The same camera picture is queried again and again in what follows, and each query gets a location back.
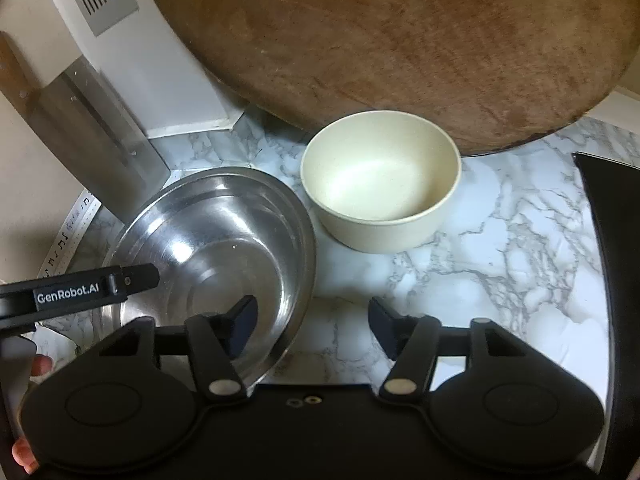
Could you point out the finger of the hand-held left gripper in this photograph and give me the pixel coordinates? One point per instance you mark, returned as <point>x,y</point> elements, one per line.
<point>137,280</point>

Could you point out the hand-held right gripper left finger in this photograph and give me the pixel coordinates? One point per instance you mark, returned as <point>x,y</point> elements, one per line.
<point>245,321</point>

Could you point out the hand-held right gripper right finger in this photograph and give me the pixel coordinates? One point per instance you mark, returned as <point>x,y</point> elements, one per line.
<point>382,326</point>

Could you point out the stainless steel bowl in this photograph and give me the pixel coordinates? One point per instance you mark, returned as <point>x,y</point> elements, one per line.
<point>210,240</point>

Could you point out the cream bowl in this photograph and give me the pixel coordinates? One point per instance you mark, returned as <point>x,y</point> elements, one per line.
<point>380,180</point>

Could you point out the person's left hand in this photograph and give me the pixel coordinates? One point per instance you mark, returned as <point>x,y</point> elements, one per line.
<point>41,367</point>

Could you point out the white patterned edge tape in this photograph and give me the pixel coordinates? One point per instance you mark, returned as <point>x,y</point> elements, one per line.
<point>75,220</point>

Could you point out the black gas stove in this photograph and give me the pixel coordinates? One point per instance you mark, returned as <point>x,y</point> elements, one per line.
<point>620,260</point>

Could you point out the round wooden cutting board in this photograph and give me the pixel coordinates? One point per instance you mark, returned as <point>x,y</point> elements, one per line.
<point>375,35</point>

